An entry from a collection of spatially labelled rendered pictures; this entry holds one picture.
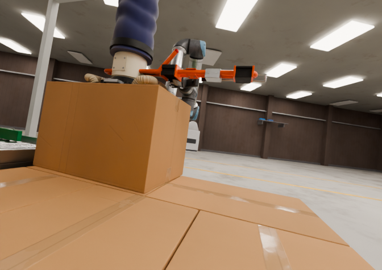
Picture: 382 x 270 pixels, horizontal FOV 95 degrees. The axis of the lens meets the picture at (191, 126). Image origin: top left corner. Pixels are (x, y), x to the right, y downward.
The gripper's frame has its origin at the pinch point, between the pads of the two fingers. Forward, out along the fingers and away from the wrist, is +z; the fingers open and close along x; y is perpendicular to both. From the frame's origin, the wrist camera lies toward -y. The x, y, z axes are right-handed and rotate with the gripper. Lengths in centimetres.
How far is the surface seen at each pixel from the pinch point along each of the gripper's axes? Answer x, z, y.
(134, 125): -28.9, 21.9, 4.7
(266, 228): -53, 25, -44
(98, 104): -22.3, 21.3, 23.6
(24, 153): -48, 21, 62
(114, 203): -53, 34, -1
